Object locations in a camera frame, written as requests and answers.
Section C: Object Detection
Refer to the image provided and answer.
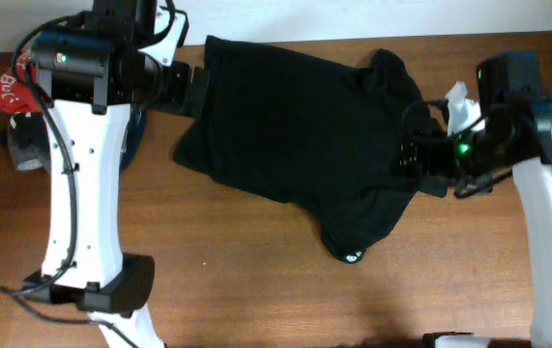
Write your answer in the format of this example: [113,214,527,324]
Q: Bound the black t-shirt with logo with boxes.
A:
[173,36,448,264]

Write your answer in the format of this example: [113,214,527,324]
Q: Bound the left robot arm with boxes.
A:
[10,1,189,347]

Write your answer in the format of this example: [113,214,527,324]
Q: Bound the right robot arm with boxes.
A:
[398,51,552,347]

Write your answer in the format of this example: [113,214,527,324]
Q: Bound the navy folded garment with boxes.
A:
[120,108,148,171]

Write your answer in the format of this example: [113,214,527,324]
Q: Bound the black folded garment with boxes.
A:
[10,112,49,151]

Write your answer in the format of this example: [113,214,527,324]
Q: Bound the red folded shirt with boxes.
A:
[0,68,41,114]

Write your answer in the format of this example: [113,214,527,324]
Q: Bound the grey folded garment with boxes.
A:
[7,126,50,173]

